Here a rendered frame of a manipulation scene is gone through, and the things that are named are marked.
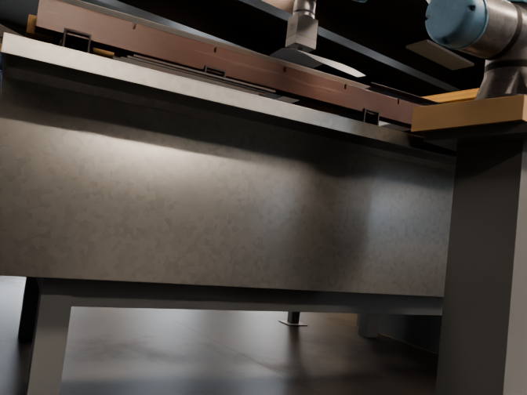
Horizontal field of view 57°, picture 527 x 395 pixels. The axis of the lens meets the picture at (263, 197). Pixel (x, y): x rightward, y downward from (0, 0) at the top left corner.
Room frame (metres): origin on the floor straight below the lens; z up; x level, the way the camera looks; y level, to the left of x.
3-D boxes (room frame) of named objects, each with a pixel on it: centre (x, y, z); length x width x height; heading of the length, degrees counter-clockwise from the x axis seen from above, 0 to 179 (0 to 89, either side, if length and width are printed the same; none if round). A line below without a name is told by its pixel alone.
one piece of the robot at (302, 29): (1.66, -0.06, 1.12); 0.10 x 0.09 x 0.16; 30
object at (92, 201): (1.17, -0.09, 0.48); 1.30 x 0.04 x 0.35; 117
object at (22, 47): (1.10, -0.12, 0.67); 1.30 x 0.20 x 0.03; 117
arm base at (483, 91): (1.02, -0.50, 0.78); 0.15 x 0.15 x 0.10
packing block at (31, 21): (1.01, 0.51, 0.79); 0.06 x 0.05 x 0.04; 27
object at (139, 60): (0.96, 0.20, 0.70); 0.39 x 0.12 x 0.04; 117
